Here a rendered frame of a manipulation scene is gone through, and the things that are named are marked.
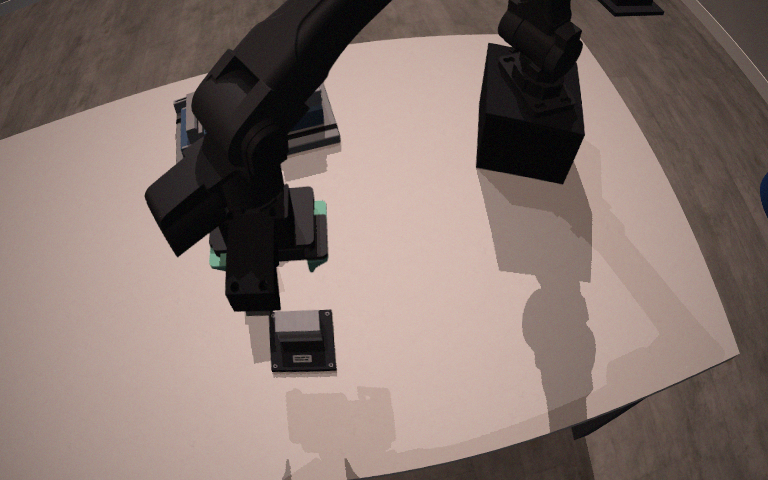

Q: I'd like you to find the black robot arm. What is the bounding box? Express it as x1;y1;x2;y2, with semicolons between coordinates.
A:
145;0;583;316

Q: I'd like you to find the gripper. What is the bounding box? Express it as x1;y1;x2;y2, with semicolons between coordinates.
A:
209;180;328;273

